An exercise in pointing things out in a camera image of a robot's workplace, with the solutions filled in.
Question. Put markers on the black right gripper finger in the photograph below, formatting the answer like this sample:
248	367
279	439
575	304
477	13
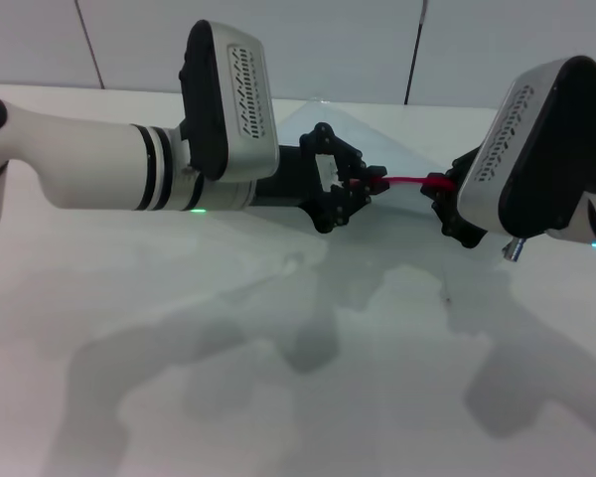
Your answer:
452	218
454	171

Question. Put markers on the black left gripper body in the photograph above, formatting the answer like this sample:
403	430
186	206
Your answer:
288	179

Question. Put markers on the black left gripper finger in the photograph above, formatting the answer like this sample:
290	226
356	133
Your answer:
347	206
340	149

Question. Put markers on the clear red-zip document bag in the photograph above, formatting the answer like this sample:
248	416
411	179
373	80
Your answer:
407	180

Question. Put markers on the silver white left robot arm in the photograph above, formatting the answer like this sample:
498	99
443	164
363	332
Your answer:
89	164

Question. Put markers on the silver metal bolt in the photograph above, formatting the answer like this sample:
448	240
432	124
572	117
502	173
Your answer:
515	250

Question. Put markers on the silver vented right wrist box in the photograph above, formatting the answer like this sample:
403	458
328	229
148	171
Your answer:
526	149

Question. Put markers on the silver vented wrist box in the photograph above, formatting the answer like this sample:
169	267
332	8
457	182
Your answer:
238	99
526	149

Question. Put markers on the silver vented left wrist box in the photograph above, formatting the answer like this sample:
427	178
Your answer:
238	99

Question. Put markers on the black vertical pole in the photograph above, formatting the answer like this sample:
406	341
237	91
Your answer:
413	59

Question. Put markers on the thin grey vertical rod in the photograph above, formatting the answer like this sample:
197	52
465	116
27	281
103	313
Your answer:
90	45

